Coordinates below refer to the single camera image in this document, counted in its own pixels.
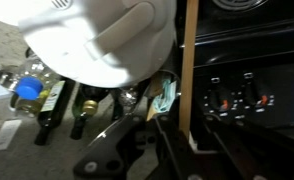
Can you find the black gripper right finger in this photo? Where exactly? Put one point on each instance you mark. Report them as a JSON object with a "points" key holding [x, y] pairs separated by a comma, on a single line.
{"points": [[253, 163]]}

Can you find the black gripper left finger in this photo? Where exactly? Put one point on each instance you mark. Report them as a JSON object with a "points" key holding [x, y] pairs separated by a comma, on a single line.
{"points": [[120, 136]]}

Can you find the long wooden spoon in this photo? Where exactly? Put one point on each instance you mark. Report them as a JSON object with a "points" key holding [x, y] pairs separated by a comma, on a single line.
{"points": [[188, 66]]}

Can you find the dark green glass bottle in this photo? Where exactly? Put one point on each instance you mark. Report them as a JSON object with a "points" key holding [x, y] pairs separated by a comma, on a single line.
{"points": [[87, 108]]}

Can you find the wooden spatula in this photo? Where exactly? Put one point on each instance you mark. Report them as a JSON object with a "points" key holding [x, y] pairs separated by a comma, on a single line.
{"points": [[155, 83]]}

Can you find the dark bottle white label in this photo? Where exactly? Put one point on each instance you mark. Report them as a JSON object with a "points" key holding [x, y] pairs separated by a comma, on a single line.
{"points": [[52, 113]]}

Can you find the black kitchen stove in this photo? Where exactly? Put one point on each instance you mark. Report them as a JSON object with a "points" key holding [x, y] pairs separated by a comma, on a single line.
{"points": [[253, 66]]}

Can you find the white rice cooker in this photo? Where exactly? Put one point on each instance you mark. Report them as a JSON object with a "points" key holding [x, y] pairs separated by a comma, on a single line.
{"points": [[87, 40]]}

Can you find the oil bottle blue cap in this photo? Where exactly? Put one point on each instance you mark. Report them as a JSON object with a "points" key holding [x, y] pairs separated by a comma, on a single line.
{"points": [[28, 90]]}

